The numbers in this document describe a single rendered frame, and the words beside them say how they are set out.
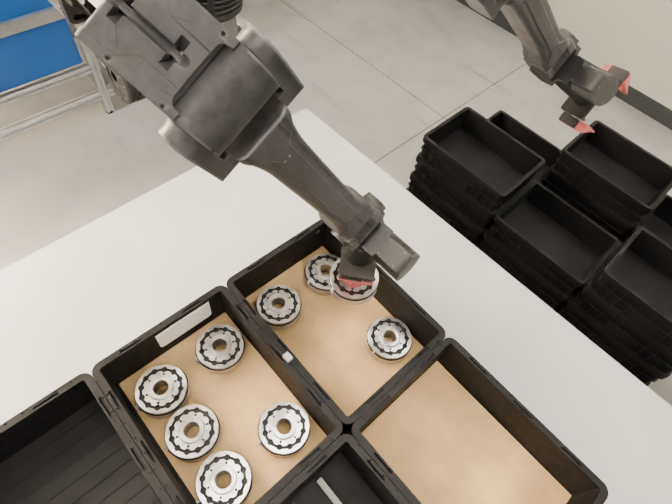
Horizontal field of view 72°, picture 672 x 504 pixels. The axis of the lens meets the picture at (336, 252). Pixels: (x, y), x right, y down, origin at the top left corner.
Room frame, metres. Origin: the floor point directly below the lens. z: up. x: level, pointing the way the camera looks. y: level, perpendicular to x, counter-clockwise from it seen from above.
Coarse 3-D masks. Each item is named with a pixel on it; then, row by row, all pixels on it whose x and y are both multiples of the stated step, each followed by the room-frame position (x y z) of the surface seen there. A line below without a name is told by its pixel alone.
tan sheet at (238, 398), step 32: (224, 320) 0.42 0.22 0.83; (192, 352) 0.34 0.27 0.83; (256, 352) 0.36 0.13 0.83; (128, 384) 0.24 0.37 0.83; (192, 384) 0.27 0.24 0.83; (224, 384) 0.28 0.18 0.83; (256, 384) 0.29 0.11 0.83; (224, 416) 0.22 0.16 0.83; (256, 416) 0.23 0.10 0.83; (224, 448) 0.16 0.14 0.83; (256, 448) 0.17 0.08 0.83; (192, 480) 0.09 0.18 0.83; (224, 480) 0.10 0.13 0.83; (256, 480) 0.11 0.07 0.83
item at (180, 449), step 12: (180, 408) 0.21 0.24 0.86; (192, 408) 0.21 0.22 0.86; (204, 408) 0.22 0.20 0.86; (180, 420) 0.19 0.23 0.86; (204, 420) 0.20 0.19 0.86; (216, 420) 0.20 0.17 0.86; (168, 432) 0.16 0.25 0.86; (216, 432) 0.18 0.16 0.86; (168, 444) 0.14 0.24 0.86; (180, 444) 0.15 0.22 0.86; (192, 444) 0.15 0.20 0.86; (204, 444) 0.15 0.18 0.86; (180, 456) 0.13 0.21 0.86; (192, 456) 0.13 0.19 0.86
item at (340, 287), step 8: (336, 264) 0.51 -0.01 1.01; (336, 272) 0.50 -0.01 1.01; (376, 272) 0.51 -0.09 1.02; (336, 280) 0.48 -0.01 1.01; (376, 280) 0.49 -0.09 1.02; (336, 288) 0.46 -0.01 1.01; (344, 288) 0.46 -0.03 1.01; (352, 288) 0.47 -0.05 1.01; (360, 288) 0.47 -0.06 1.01; (368, 288) 0.47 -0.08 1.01; (344, 296) 0.45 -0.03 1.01; (352, 296) 0.45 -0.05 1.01; (360, 296) 0.45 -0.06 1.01
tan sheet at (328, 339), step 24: (264, 288) 0.52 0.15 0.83; (312, 312) 0.48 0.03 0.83; (336, 312) 0.50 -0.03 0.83; (360, 312) 0.51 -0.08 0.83; (384, 312) 0.52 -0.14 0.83; (288, 336) 0.41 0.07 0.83; (312, 336) 0.43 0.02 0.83; (336, 336) 0.44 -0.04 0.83; (360, 336) 0.45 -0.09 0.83; (312, 360) 0.37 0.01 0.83; (336, 360) 0.38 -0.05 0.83; (360, 360) 0.39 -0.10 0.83; (408, 360) 0.41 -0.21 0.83; (336, 384) 0.33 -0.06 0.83; (360, 384) 0.34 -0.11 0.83
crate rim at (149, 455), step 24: (216, 288) 0.45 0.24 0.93; (240, 312) 0.40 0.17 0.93; (144, 336) 0.32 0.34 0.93; (264, 336) 0.36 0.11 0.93; (120, 408) 0.18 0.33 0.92; (336, 432) 0.21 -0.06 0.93; (144, 456) 0.11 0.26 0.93; (312, 456) 0.16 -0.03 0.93; (168, 480) 0.08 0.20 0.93; (288, 480) 0.11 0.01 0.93
